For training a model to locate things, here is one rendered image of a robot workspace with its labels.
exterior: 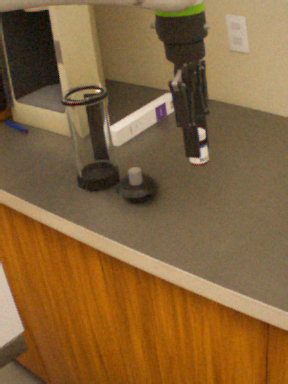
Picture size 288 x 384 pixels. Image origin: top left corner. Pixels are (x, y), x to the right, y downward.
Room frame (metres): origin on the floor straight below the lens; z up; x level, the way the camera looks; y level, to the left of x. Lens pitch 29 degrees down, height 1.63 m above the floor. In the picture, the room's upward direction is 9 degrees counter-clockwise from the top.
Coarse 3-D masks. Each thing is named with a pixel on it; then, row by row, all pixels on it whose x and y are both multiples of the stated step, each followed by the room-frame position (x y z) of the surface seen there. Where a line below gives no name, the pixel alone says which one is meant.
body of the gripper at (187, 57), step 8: (200, 40) 1.10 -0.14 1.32; (168, 48) 1.09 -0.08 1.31; (176, 48) 1.08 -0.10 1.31; (184, 48) 1.08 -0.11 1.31; (192, 48) 1.08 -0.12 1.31; (200, 48) 1.09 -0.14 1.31; (168, 56) 1.10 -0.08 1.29; (176, 56) 1.08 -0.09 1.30; (184, 56) 1.08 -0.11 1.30; (192, 56) 1.08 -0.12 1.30; (200, 56) 1.09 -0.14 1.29; (176, 64) 1.08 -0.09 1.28; (184, 64) 1.08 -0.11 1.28; (192, 64) 1.11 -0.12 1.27; (176, 72) 1.08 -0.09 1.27; (184, 72) 1.08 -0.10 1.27; (184, 80) 1.08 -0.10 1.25
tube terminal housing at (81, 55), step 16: (64, 16) 1.63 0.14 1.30; (80, 16) 1.66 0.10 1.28; (64, 32) 1.62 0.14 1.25; (80, 32) 1.66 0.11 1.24; (96, 32) 1.85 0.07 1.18; (64, 48) 1.62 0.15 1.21; (80, 48) 1.65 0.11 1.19; (96, 48) 1.76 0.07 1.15; (64, 64) 1.61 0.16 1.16; (80, 64) 1.65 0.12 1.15; (96, 64) 1.69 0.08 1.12; (64, 80) 1.62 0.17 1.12; (80, 80) 1.64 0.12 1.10; (96, 80) 1.68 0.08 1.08; (16, 112) 1.83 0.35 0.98; (32, 112) 1.76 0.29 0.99; (48, 112) 1.69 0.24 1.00; (48, 128) 1.71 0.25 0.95; (64, 128) 1.65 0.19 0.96
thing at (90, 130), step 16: (64, 96) 1.34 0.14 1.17; (80, 96) 1.38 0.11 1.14; (96, 96) 1.30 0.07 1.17; (80, 112) 1.30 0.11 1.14; (96, 112) 1.30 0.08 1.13; (80, 128) 1.30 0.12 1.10; (96, 128) 1.30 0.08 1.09; (80, 144) 1.30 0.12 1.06; (96, 144) 1.30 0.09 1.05; (112, 144) 1.33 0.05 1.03; (80, 160) 1.31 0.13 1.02; (96, 160) 1.30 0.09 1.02; (112, 160) 1.32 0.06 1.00; (80, 176) 1.32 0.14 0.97; (96, 176) 1.29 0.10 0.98
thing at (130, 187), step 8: (136, 168) 1.24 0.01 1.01; (136, 176) 1.23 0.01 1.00; (144, 176) 1.26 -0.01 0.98; (120, 184) 1.24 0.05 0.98; (128, 184) 1.23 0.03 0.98; (136, 184) 1.23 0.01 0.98; (144, 184) 1.22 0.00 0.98; (152, 184) 1.22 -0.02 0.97; (120, 192) 1.22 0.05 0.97; (128, 192) 1.21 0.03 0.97; (136, 192) 1.20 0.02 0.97; (144, 192) 1.20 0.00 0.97; (152, 192) 1.21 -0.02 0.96; (128, 200) 1.21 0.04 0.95; (136, 200) 1.20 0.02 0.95; (144, 200) 1.21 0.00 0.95
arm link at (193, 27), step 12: (204, 12) 1.10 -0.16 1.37; (156, 24) 1.11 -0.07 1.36; (168, 24) 1.08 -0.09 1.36; (180, 24) 1.07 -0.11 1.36; (192, 24) 1.07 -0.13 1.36; (204, 24) 1.09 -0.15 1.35; (168, 36) 1.08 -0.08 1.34; (180, 36) 1.07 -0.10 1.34; (192, 36) 1.07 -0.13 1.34; (204, 36) 1.09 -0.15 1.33
